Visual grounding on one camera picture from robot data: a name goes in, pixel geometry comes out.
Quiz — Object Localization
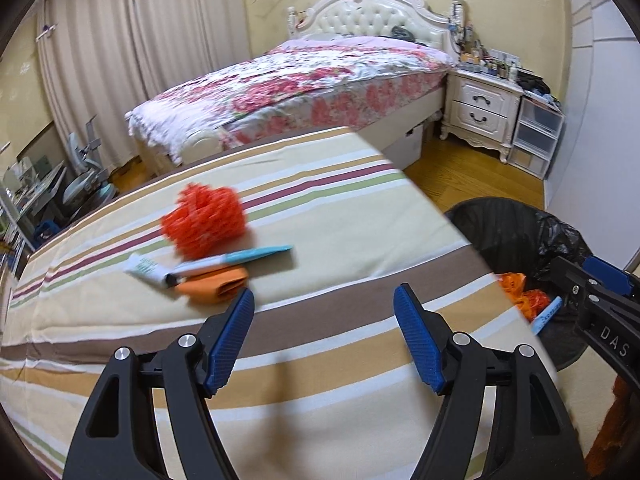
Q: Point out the light blue sachet stick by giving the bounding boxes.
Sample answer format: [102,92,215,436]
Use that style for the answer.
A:
[530,296,563,335]

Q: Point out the red plastic bag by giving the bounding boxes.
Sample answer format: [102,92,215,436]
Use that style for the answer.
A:
[515,289,551,323]

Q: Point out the orange paper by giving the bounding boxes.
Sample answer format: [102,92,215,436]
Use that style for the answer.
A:
[175,266,248,304]

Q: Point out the orange plastic snack bag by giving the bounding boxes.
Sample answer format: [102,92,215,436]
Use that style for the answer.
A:
[498,273,526,304]

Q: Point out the black lined trash bin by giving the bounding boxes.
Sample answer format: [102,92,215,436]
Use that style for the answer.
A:
[445,196,592,370]

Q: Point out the small white ointment tube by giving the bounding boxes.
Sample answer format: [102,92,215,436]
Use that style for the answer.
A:
[124,252,176,289]

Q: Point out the clear plastic drawer unit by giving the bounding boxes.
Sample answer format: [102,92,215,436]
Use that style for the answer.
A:
[508,91,565,180]

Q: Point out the white two-drawer nightstand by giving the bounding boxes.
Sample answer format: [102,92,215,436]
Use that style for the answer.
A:
[439,68,523,164]

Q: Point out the red foam fruit net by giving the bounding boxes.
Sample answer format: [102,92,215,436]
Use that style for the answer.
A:
[160,183,246,260]

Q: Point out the grey desk chair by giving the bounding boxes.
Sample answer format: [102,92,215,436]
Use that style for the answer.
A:
[63,116,118,222]

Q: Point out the white underbed storage box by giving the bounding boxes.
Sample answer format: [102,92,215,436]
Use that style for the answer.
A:
[383,125,424,170]

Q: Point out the striped bed cover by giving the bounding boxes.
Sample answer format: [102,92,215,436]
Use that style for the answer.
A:
[0,127,559,480]

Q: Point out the floral quilt bed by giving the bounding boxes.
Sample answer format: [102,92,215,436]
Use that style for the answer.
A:
[125,36,454,166]

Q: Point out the white tufted headboard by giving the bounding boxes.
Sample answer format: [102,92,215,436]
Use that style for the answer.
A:
[288,0,465,58]

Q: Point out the beige curtains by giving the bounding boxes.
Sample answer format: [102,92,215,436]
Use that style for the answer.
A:
[35,0,250,169]

